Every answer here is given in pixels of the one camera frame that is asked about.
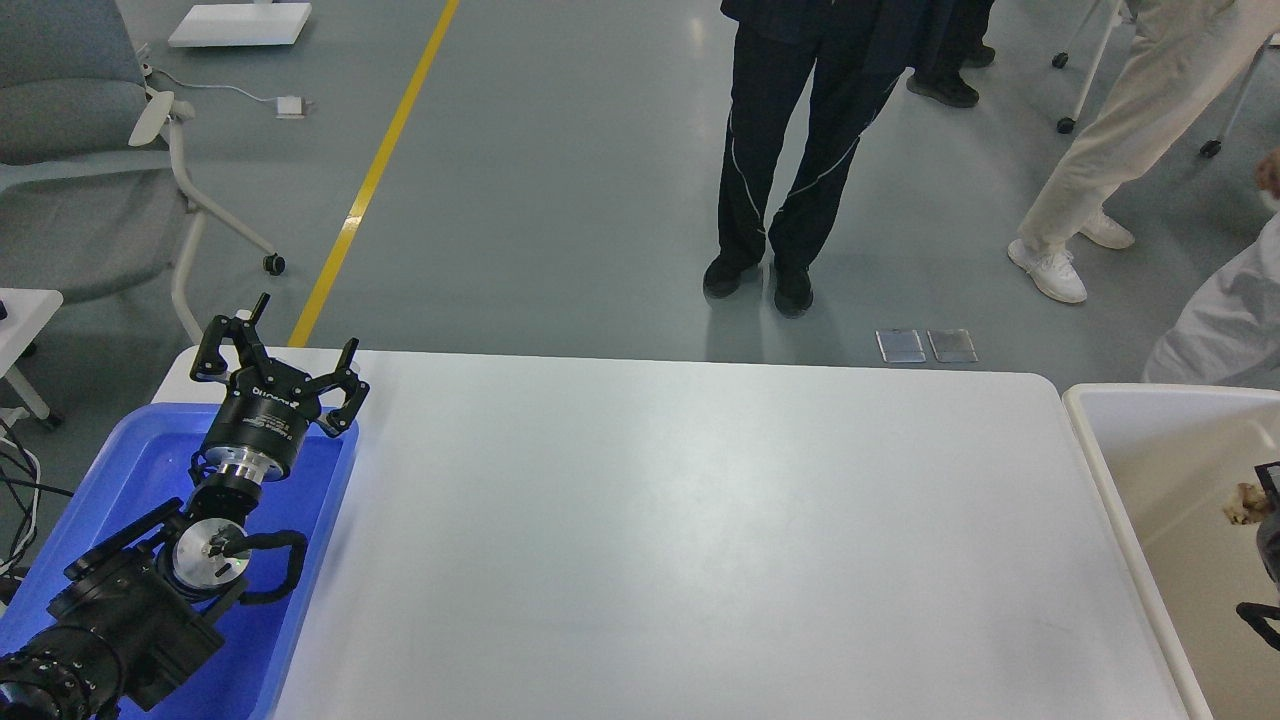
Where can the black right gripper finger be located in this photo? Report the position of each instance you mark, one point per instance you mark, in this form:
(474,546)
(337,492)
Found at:
(1262,619)
(1268,480)

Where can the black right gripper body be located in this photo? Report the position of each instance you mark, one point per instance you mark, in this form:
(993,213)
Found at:
(1267,544)

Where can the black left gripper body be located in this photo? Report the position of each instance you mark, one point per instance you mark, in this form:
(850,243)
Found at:
(262,413)

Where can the brown paper ball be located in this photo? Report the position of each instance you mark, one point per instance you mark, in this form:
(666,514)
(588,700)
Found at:
(1247,505)

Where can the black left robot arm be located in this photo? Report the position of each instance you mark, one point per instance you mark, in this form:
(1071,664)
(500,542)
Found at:
(138,617)

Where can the white plastic bin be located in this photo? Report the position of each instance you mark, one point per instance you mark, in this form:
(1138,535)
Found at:
(1167,460)

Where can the person in white suit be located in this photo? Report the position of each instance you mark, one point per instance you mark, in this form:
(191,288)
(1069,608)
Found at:
(1228,333)

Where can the grey office chair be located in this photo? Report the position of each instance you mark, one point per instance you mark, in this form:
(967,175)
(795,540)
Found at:
(97,196)

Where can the white side table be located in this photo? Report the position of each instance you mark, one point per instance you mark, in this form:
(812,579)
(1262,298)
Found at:
(27,312)

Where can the white flat floor box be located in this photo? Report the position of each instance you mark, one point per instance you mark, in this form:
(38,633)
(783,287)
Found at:
(255,24)

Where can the right metal floor plate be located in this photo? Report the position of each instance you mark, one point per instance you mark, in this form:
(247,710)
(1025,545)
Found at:
(953,346)

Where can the metal floor plate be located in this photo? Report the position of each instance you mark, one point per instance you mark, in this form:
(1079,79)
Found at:
(901,346)
(953,346)

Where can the left metal floor plate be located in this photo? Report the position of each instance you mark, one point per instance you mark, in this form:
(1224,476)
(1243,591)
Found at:
(901,346)

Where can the person in beige trousers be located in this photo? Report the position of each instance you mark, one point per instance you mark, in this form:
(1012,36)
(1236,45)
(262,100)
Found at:
(1184,54)

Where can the white rolling chair base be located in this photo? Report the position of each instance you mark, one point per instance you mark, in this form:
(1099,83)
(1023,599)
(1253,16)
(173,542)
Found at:
(1119,12)

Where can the white power adapter with cable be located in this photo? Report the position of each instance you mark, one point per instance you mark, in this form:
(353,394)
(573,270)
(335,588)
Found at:
(284,106)

